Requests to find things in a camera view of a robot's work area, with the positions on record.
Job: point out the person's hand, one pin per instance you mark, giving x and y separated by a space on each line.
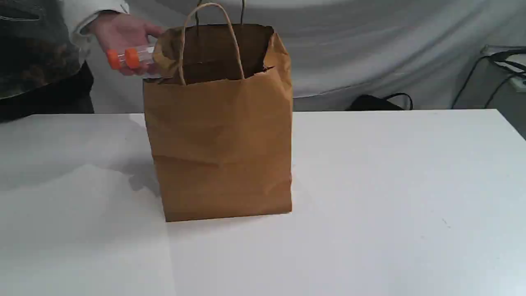
119 31

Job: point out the clear bottle with orange caps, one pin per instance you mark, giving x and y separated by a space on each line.
131 57

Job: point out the brown paper bag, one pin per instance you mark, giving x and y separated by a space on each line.
219 119

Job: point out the black bag behind table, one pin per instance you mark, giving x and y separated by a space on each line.
365 103

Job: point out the person's torso in dark clothing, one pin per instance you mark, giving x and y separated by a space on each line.
44 45

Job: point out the grey equipment at right edge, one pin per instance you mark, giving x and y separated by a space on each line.
512 60

